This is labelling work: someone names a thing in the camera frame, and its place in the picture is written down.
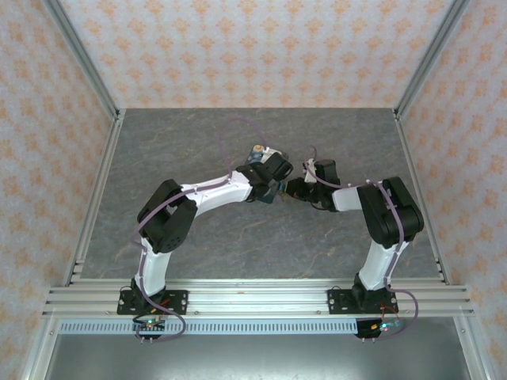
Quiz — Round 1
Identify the aluminium mounting rail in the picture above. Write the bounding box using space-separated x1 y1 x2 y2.
41 278 475 317

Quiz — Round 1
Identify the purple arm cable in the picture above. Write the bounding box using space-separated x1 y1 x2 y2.
303 145 421 342
131 116 267 345

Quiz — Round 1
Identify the aluminium frame post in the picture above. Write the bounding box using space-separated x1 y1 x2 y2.
41 0 122 120
393 0 472 120

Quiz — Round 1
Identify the aluminium side rail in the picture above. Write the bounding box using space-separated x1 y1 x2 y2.
63 109 127 287
393 109 452 287

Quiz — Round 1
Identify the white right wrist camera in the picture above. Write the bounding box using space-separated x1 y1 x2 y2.
302 158 318 184

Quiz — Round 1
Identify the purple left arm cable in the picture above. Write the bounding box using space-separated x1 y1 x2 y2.
131 116 267 345

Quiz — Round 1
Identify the white slotted cable duct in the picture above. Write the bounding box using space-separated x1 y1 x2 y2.
58 319 403 337

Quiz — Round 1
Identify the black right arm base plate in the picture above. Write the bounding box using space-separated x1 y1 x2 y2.
327 288 401 316

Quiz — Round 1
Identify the grey metal sheet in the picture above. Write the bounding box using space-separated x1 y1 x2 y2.
41 334 482 380

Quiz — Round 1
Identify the aluminium frame leg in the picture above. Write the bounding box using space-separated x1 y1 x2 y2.
19 316 60 380
455 316 498 380

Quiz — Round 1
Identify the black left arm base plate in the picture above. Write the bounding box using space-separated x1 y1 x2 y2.
116 290 189 316

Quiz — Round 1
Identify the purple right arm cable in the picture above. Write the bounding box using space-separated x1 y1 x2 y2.
303 145 421 342

